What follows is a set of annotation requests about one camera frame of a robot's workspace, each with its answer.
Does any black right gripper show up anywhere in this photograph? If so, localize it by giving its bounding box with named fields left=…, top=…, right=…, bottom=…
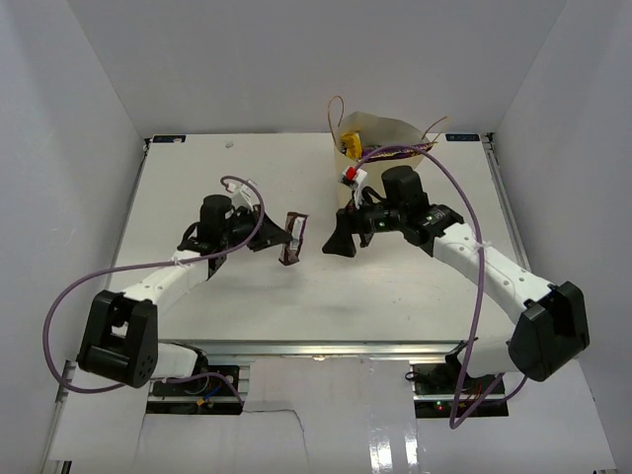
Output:
left=322, top=189, right=406, bottom=258

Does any brown chocolate bar wrapper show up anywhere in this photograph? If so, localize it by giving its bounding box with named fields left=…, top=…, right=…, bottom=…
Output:
left=278, top=211, right=308, bottom=267

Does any right blue table label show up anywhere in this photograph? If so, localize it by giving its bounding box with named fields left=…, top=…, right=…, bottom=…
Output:
left=444, top=133, right=480, bottom=142

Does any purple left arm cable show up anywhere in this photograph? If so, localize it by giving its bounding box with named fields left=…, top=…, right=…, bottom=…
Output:
left=42, top=176, right=266, bottom=411

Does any yellow M&M's packet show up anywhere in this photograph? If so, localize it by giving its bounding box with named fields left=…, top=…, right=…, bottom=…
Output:
left=341, top=130, right=363, bottom=162

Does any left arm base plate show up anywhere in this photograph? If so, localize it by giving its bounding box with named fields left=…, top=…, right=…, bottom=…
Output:
left=149, top=363, right=240, bottom=402

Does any dark purple nut snack bag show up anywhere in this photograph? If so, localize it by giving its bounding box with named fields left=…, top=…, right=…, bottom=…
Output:
left=361, top=141, right=435, bottom=162

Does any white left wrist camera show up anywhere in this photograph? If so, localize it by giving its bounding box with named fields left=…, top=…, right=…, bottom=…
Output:
left=221, top=178, right=262, bottom=209

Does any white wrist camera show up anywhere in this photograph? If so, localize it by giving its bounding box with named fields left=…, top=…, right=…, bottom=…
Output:
left=339, top=166, right=367, bottom=208
left=221, top=178, right=262, bottom=209

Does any left blue table label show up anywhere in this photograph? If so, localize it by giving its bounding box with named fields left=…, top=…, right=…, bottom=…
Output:
left=151, top=134, right=187, bottom=144

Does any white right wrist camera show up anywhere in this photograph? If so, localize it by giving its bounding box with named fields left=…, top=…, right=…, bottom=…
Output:
left=339, top=166, right=367, bottom=208

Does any beige paper bag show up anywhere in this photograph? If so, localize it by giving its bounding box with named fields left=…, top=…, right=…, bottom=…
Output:
left=327, top=95, right=449, bottom=206

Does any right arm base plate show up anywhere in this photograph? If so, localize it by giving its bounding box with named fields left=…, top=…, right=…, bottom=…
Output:
left=405, top=357, right=510, bottom=421

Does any aluminium front rail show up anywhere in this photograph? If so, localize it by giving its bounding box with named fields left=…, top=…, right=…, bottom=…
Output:
left=169, top=341, right=458, bottom=359

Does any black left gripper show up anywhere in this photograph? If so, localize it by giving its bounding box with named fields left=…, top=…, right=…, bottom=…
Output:
left=220, top=204, right=292, bottom=252

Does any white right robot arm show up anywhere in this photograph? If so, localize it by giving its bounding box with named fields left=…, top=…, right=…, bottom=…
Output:
left=322, top=166, right=590, bottom=394

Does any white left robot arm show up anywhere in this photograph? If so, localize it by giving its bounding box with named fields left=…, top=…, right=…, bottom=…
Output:
left=77, top=195, right=297, bottom=394

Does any blue table label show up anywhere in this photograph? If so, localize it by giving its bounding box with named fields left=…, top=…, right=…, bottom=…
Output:
left=151, top=134, right=187, bottom=144
left=444, top=133, right=480, bottom=142

